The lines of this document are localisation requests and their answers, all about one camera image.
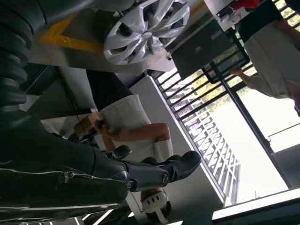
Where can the person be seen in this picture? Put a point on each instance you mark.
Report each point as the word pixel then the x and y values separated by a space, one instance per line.
pixel 269 56
pixel 127 115

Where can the white VR headset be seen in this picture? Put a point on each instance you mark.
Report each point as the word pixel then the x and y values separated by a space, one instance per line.
pixel 152 202

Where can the yellow bench tape outline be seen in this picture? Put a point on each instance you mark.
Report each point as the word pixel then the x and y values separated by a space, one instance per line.
pixel 70 42

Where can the red cloth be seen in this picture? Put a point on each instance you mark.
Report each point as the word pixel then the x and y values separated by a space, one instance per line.
pixel 246 3

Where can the black window frame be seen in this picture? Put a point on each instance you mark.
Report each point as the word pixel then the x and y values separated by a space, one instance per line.
pixel 248 118

